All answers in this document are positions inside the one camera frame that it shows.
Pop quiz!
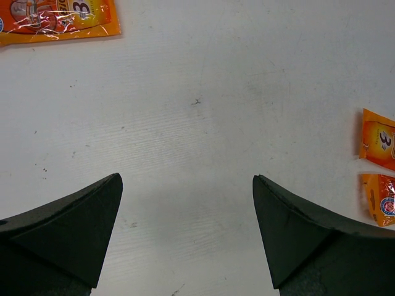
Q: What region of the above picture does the orange razor bag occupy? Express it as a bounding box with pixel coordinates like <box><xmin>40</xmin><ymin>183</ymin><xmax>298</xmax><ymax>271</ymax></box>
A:
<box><xmin>362</xmin><ymin>174</ymin><xmax>394</xmax><ymax>227</ymax></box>
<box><xmin>1</xmin><ymin>0</ymin><xmax>121</xmax><ymax>46</ymax></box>
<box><xmin>359</xmin><ymin>109</ymin><xmax>394</xmax><ymax>171</ymax></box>

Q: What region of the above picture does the orange razor bag lower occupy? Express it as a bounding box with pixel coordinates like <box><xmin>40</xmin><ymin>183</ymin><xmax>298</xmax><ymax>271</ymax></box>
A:
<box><xmin>362</xmin><ymin>174</ymin><xmax>394</xmax><ymax>227</ymax></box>

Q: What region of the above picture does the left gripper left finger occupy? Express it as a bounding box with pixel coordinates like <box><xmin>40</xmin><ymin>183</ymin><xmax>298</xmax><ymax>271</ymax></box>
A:
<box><xmin>1</xmin><ymin>173</ymin><xmax>123</xmax><ymax>295</ymax></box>

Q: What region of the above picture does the orange razor bag upper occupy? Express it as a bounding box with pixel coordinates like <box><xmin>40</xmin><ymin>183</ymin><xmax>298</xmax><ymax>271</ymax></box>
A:
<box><xmin>359</xmin><ymin>109</ymin><xmax>394</xmax><ymax>171</ymax></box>

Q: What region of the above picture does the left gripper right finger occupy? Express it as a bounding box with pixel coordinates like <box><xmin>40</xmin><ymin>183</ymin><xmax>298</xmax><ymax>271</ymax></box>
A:
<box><xmin>252</xmin><ymin>175</ymin><xmax>394</xmax><ymax>295</ymax></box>

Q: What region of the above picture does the orange razor bag far left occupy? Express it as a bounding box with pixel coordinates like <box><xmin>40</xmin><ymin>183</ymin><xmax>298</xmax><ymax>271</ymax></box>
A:
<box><xmin>1</xmin><ymin>0</ymin><xmax>121</xmax><ymax>46</ymax></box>

